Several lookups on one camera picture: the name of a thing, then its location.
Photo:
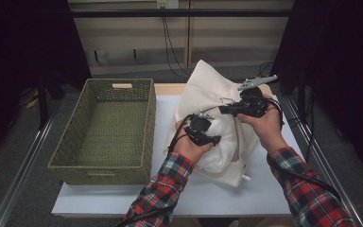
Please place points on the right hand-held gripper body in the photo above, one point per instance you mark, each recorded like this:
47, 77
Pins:
253, 101

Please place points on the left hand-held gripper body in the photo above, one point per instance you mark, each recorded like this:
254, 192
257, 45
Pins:
198, 124

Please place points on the green woven basket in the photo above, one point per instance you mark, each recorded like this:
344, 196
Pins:
110, 132

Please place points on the person's left hand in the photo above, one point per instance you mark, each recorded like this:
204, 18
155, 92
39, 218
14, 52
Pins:
184, 148

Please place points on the person's right hand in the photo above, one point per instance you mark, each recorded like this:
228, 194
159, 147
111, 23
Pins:
269, 129

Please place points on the black metal stand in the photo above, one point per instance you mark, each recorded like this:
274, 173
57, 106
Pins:
302, 97
42, 104

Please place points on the white table cover sheet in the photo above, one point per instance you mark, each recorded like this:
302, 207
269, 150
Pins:
217, 198

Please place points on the person's left leg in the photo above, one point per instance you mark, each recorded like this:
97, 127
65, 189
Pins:
184, 222

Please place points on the person's leg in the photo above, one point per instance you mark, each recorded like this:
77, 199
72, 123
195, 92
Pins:
258, 222
184, 222

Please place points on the black horizontal bar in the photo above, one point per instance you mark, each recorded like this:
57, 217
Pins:
220, 13

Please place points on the person's right leg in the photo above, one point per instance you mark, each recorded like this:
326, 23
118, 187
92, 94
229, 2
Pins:
258, 222

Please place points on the metal floor rail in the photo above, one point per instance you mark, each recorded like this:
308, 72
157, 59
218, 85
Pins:
22, 170
331, 170

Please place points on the white wall outlet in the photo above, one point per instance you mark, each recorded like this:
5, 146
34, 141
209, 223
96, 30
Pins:
167, 3

